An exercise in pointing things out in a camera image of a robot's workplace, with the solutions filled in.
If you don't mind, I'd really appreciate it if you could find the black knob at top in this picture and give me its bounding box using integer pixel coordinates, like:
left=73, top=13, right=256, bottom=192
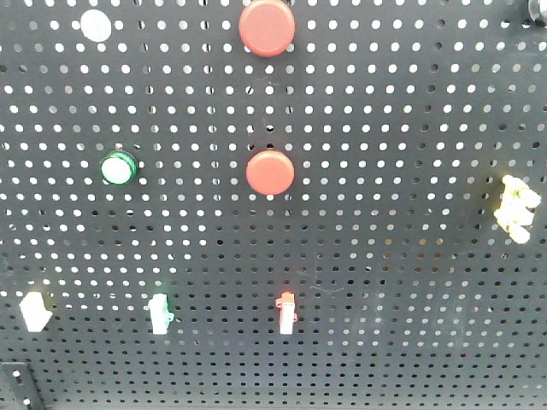
left=527, top=0, right=547, bottom=24

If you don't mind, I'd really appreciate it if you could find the green round indicator button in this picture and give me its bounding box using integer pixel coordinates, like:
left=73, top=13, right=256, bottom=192
left=99, top=150, right=138, bottom=185

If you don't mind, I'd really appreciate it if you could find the red round push button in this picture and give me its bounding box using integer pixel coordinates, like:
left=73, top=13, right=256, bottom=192
left=245, top=149, right=295, bottom=195

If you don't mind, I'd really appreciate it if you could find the black perforated pegboard panel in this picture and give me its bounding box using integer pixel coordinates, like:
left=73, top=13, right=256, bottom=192
left=1, top=1, right=546, bottom=409

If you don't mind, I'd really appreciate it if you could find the yellow toggle switch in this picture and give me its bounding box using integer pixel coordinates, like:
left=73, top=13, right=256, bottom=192
left=494, top=174, right=542, bottom=244

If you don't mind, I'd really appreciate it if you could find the white left rocker switch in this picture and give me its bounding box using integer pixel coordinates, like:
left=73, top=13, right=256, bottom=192
left=19, top=291, right=53, bottom=332

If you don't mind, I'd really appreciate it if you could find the upper red round button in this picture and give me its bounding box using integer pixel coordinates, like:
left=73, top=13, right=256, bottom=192
left=238, top=0, right=296, bottom=57

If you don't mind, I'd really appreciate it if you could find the black pegboard corner bracket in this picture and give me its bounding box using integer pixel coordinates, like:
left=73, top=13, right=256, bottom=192
left=1, top=362, right=45, bottom=410

